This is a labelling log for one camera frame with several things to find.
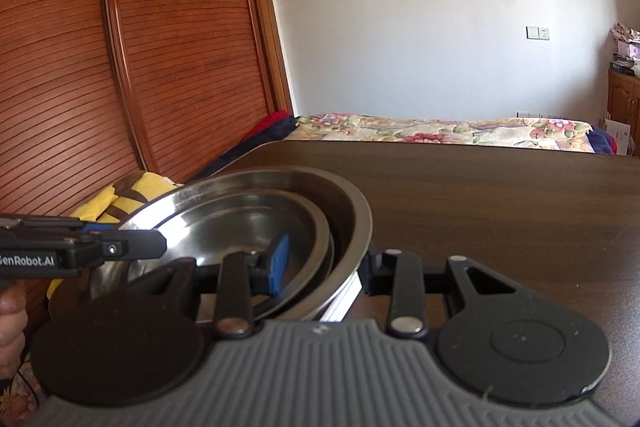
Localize stack of books and papers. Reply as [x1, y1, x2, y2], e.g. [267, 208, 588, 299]
[611, 23, 640, 77]

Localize large steel bowl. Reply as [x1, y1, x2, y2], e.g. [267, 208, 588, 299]
[88, 167, 372, 322]

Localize wooden side cabinet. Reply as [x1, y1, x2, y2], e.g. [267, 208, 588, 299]
[608, 69, 640, 156]

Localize yellow plush toy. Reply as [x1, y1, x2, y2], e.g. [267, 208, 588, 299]
[47, 170, 180, 310]

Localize white wall switch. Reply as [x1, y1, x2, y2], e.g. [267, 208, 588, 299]
[526, 26, 550, 40]

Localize small steel bowl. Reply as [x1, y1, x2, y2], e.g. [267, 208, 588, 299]
[127, 206, 321, 308]

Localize floral bed quilt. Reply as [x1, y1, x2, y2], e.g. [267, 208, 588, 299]
[288, 113, 617, 155]

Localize red and navy pillows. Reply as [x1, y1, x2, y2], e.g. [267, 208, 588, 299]
[188, 110, 296, 183]

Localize wooden slatted wardrobe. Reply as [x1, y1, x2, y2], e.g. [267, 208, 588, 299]
[1, 0, 291, 216]

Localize person's left hand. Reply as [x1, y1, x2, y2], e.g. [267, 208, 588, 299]
[0, 281, 28, 381]

